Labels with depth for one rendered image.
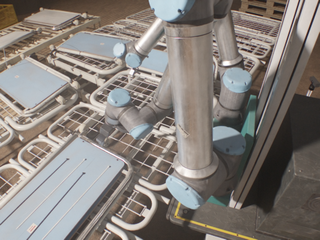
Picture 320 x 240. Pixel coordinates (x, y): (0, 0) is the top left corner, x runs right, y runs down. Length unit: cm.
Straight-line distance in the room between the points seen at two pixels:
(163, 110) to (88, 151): 54
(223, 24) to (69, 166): 107
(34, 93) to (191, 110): 149
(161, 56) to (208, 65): 136
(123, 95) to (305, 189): 80
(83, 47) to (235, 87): 169
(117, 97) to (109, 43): 159
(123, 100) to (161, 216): 99
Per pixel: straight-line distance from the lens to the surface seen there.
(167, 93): 87
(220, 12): 65
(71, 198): 118
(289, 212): 119
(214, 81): 182
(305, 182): 101
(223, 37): 132
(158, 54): 192
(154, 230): 165
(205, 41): 54
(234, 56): 137
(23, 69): 229
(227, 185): 102
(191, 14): 51
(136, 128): 90
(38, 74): 212
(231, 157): 88
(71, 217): 114
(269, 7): 537
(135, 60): 126
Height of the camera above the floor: 153
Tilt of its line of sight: 42 degrees down
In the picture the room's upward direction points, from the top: straight up
